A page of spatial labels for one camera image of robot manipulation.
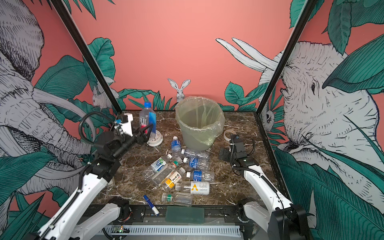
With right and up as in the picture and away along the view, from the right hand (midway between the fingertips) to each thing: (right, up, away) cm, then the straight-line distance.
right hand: (225, 149), depth 85 cm
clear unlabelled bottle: (-13, -5, +7) cm, 16 cm away
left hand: (-39, +16, -19) cm, 46 cm away
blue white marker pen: (-38, -29, -10) cm, 49 cm away
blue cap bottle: (-30, -1, +13) cm, 33 cm away
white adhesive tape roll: (+5, +4, +19) cm, 20 cm away
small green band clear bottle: (-27, -26, -5) cm, 37 cm away
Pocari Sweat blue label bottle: (-16, -8, +2) cm, 18 cm away
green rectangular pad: (-22, -31, -12) cm, 40 cm away
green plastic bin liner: (-14, +17, +20) cm, 30 cm away
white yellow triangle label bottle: (-18, -19, -8) cm, 27 cm away
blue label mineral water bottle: (-14, -14, -3) cm, 20 cm away
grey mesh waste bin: (-13, +17, +20) cm, 29 cm away
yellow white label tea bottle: (-30, -15, -3) cm, 34 cm away
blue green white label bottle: (-40, -10, -1) cm, 41 cm away
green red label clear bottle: (-39, -17, +1) cm, 42 cm away
